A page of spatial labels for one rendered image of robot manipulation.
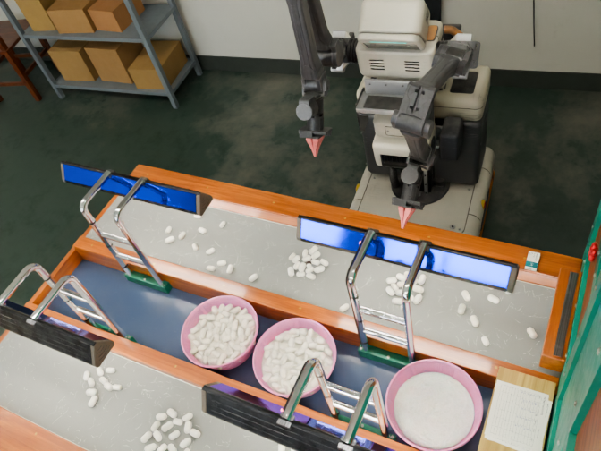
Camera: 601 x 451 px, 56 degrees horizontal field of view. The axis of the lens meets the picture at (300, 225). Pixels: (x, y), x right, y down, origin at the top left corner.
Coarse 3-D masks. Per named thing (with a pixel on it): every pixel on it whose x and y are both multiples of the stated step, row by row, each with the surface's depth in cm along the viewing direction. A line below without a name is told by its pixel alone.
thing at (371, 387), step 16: (304, 368) 134; (320, 368) 139; (304, 384) 131; (320, 384) 145; (368, 384) 128; (288, 400) 130; (336, 400) 156; (368, 400) 127; (288, 416) 127; (336, 416) 162; (352, 416) 124; (368, 416) 151; (384, 416) 146; (352, 432) 122; (384, 432) 154; (352, 448) 121
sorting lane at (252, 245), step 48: (96, 240) 229; (144, 240) 224; (192, 240) 219; (240, 240) 214; (288, 240) 209; (288, 288) 196; (336, 288) 192; (384, 288) 188; (432, 288) 184; (480, 288) 181; (528, 288) 178; (432, 336) 174; (480, 336) 171; (528, 336) 168
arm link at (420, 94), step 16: (432, 64) 175; (448, 64) 166; (464, 64) 171; (432, 80) 154; (416, 96) 149; (432, 96) 148; (400, 112) 151; (416, 112) 150; (400, 128) 153; (416, 128) 151
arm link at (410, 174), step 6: (408, 156) 190; (432, 156) 187; (408, 162) 190; (432, 162) 187; (408, 168) 182; (414, 168) 181; (426, 168) 188; (402, 174) 183; (408, 174) 182; (414, 174) 181; (402, 180) 183; (408, 180) 182; (414, 180) 182
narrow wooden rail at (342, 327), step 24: (168, 264) 210; (192, 288) 206; (216, 288) 199; (240, 288) 197; (264, 312) 195; (288, 312) 187; (312, 312) 185; (336, 312) 183; (336, 336) 185; (456, 360) 165; (480, 360) 163; (480, 384) 167
